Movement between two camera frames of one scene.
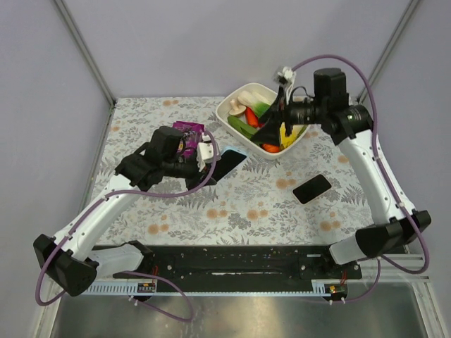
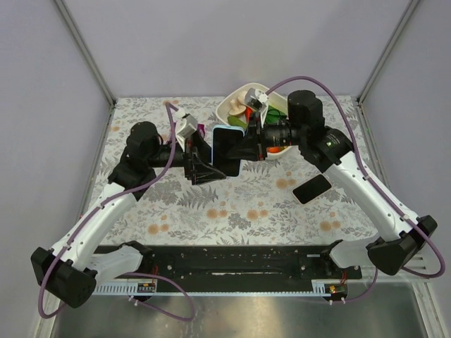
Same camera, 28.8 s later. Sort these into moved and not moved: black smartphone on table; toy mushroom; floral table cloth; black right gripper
Moved: black right gripper
Not moved: floral table cloth; black smartphone on table; toy mushroom
